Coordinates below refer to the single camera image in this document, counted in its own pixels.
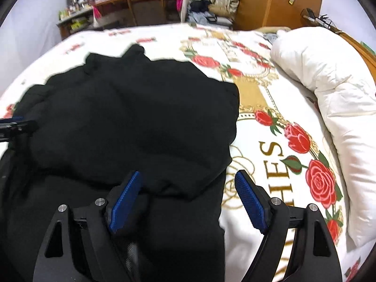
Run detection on black coat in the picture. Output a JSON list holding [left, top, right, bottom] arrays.
[[1, 44, 240, 281]]

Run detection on clothes pile on chair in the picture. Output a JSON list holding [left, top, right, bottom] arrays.
[[186, 0, 233, 29]]

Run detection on low wooden shelf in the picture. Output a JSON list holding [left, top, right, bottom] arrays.
[[56, 7, 93, 40]]

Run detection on floral rose bedsheet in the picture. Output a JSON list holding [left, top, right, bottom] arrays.
[[1, 23, 375, 281]]

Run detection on wooden desk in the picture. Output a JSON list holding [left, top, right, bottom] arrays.
[[93, 0, 189, 30]]

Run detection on white duvet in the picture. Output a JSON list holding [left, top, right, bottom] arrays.
[[270, 27, 375, 246]]

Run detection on wooden headboard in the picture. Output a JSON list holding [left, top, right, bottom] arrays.
[[337, 31, 376, 82]]

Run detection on wooden wardrobe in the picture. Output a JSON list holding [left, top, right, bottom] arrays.
[[233, 0, 322, 31]]

